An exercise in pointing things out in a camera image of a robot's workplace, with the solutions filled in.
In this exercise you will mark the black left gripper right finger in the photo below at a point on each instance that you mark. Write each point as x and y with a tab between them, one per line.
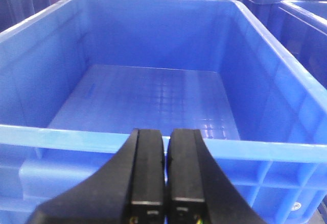
198	189

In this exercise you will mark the large blue crate front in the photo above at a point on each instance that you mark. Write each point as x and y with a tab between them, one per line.
79	76

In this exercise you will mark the blue crate right neighbour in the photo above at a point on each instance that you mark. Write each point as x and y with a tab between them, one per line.
302	31

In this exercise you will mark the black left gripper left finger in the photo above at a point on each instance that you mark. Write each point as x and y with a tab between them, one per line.
129	188

